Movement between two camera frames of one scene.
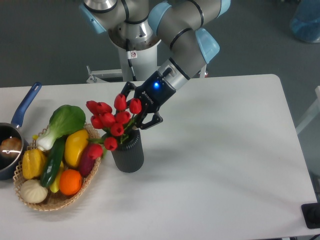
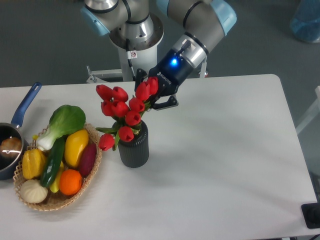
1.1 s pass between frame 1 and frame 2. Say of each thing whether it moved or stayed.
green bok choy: stayed
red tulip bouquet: moved
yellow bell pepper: stayed
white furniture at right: stayed
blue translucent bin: stayed
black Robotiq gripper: moved
